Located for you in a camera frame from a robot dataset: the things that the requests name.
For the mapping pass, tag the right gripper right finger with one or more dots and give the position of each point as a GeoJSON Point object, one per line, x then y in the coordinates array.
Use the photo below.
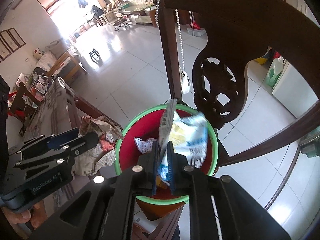
{"type": "Point", "coordinates": [219, 208]}

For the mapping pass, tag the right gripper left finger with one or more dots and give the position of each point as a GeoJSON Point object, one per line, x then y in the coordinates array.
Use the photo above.
{"type": "Point", "coordinates": [104, 210]}

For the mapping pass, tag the red printed wrapper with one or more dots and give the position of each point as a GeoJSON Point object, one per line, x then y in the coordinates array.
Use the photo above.
{"type": "Point", "coordinates": [104, 153]}

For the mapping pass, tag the white blue snack bag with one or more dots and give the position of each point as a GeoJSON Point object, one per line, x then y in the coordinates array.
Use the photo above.
{"type": "Point", "coordinates": [189, 136]}

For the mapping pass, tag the white paper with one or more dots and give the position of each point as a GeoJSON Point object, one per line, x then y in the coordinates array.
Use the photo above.
{"type": "Point", "coordinates": [144, 146]}

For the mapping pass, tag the person's left hand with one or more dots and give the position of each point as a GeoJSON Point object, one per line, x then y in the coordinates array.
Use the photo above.
{"type": "Point", "coordinates": [36, 218]}

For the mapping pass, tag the red jacket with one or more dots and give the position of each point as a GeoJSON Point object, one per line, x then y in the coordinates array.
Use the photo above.
{"type": "Point", "coordinates": [14, 105]}

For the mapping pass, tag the white cabinet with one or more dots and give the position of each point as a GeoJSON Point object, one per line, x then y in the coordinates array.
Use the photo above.
{"type": "Point", "coordinates": [293, 92]}

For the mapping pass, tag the white green detergent jug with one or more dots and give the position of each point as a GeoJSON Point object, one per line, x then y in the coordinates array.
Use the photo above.
{"type": "Point", "coordinates": [274, 71]}

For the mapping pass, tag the carved wooden chair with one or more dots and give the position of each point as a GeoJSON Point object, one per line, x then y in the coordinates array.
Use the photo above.
{"type": "Point", "coordinates": [238, 32]}

